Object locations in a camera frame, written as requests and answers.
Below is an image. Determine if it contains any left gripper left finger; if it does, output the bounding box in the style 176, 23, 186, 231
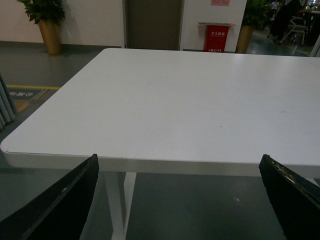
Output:
0, 154, 99, 240

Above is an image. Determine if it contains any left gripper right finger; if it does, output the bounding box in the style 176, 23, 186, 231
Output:
258, 154, 320, 240

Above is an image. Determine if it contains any grey curtain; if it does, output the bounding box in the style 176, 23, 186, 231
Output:
0, 76, 18, 131

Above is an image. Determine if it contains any white office chair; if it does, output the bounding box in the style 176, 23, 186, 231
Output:
278, 16, 308, 45

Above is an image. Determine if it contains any red fire extinguisher box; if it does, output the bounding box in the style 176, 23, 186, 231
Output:
198, 22, 235, 53

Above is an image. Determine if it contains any seated person in black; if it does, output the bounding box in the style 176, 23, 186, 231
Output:
270, 0, 309, 40

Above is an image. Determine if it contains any right potted plant gold pot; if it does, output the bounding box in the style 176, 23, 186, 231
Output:
235, 0, 272, 54

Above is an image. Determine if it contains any potted plant gold pot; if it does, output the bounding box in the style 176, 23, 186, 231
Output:
20, 0, 65, 55
235, 0, 272, 54

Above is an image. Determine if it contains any left potted plant gold pot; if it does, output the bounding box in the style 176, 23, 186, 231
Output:
20, 0, 65, 55

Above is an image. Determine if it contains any grey door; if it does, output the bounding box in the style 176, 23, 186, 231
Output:
124, 0, 185, 51

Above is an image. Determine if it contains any white table leg frame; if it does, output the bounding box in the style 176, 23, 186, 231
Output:
103, 171, 137, 240

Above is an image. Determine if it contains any pink wall notice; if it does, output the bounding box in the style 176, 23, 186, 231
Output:
211, 0, 230, 7

